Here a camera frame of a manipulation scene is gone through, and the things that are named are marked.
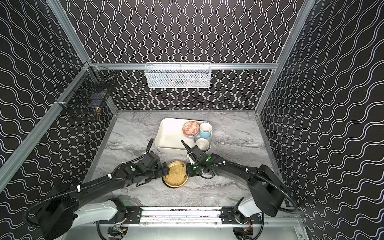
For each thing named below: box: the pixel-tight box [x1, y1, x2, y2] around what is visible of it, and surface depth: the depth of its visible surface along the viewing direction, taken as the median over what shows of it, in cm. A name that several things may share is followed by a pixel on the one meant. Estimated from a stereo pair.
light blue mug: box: [199, 121, 213, 139], surface depth 101 cm
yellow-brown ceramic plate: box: [161, 160, 189, 188], surface depth 87 cm
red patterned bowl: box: [182, 121, 200, 138], surface depth 105 cm
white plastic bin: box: [155, 117, 196, 155], surface depth 109 cm
